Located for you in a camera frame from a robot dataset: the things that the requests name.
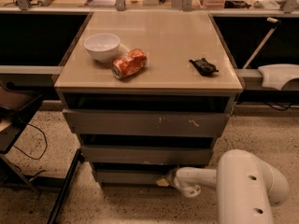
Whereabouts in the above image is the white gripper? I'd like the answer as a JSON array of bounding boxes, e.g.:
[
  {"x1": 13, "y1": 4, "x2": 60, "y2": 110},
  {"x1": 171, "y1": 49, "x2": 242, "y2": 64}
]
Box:
[{"x1": 156, "y1": 167, "x2": 201, "y2": 198}]

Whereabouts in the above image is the grey bottom drawer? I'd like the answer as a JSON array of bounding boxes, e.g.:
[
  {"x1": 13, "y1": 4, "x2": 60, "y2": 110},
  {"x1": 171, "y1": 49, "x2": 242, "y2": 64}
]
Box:
[{"x1": 93, "y1": 170, "x2": 164, "y2": 185}]

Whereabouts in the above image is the grey drawer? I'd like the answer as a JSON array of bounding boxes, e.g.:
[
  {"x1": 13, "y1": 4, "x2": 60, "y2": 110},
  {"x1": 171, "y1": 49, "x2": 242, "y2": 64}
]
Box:
[
  {"x1": 63, "y1": 109, "x2": 229, "y2": 137},
  {"x1": 80, "y1": 146, "x2": 212, "y2": 165},
  {"x1": 93, "y1": 170, "x2": 164, "y2": 185}
]

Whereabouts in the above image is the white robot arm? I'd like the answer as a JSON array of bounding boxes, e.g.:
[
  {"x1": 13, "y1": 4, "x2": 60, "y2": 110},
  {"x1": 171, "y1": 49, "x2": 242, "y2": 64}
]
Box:
[{"x1": 156, "y1": 149, "x2": 290, "y2": 224}]

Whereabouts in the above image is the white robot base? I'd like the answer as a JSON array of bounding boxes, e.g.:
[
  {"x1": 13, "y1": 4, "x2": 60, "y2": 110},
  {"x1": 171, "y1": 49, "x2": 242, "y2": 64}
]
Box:
[{"x1": 258, "y1": 63, "x2": 299, "y2": 91}]

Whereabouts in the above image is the grey drawer cabinet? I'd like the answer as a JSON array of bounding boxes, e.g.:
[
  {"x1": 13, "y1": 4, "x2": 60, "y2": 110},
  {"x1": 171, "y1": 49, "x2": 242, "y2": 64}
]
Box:
[{"x1": 55, "y1": 10, "x2": 242, "y2": 174}]

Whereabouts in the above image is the grey middle drawer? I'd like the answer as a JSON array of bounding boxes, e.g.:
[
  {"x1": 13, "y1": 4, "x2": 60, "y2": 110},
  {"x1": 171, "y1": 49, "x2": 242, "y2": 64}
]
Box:
[{"x1": 80, "y1": 146, "x2": 212, "y2": 165}]

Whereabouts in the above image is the grey top drawer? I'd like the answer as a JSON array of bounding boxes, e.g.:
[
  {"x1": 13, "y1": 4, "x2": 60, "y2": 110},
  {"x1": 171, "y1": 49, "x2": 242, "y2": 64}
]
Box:
[{"x1": 63, "y1": 109, "x2": 229, "y2": 137}]

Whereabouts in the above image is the black crumpled wrapper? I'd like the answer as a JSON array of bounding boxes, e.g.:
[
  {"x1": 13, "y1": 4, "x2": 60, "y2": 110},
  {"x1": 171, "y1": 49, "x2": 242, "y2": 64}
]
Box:
[{"x1": 190, "y1": 58, "x2": 218, "y2": 77}]

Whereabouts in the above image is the crushed orange soda can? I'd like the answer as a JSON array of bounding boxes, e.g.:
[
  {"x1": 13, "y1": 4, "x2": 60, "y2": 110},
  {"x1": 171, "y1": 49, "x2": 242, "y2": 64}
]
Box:
[{"x1": 112, "y1": 49, "x2": 148, "y2": 79}]

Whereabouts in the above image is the white bowl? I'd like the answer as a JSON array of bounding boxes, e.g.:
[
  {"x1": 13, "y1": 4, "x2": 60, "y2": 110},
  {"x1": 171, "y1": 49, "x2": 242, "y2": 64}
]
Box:
[{"x1": 84, "y1": 34, "x2": 121, "y2": 63}]

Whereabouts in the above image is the white rod with cap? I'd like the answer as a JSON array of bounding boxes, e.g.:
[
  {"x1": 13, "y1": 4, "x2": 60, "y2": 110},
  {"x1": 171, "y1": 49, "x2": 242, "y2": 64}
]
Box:
[{"x1": 243, "y1": 17, "x2": 281, "y2": 69}]

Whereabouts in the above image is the dark cart on left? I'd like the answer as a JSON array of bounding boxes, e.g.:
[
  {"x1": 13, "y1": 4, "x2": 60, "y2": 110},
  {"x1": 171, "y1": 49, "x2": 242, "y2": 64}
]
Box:
[{"x1": 0, "y1": 84, "x2": 83, "y2": 224}]

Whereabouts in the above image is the black cable under shelf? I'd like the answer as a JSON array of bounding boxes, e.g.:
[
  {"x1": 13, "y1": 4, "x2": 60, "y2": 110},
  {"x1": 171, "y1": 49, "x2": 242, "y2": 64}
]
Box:
[{"x1": 264, "y1": 102, "x2": 295, "y2": 112}]

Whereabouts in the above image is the black floor cable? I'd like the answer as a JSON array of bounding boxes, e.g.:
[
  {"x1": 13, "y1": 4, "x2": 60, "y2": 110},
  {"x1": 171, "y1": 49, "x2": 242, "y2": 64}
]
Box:
[{"x1": 12, "y1": 121, "x2": 49, "y2": 161}]

